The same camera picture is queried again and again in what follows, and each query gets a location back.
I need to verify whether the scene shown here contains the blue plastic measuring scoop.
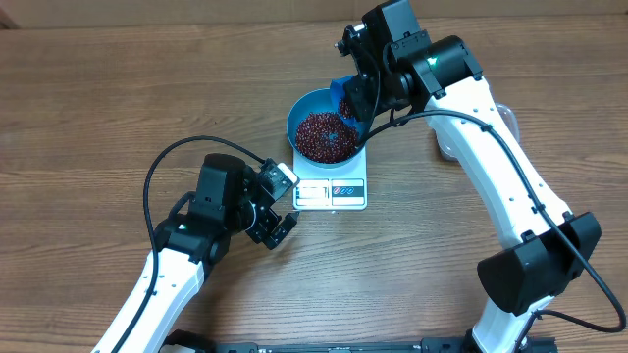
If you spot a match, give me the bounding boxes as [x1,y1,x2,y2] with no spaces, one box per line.
[330,76,365,137]

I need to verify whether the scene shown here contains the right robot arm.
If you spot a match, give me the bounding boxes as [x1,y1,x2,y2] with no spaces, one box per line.
[337,1,602,352]

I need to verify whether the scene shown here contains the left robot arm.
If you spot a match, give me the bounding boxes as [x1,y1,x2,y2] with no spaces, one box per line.
[94,153,298,352]

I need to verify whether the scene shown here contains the white digital kitchen scale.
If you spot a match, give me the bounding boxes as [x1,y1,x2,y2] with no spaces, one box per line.
[292,149,368,211]

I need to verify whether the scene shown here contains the red adzuki beans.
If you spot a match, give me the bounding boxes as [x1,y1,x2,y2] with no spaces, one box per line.
[294,97,360,165]

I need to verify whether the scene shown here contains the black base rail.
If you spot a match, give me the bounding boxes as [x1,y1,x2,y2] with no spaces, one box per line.
[161,328,558,353]

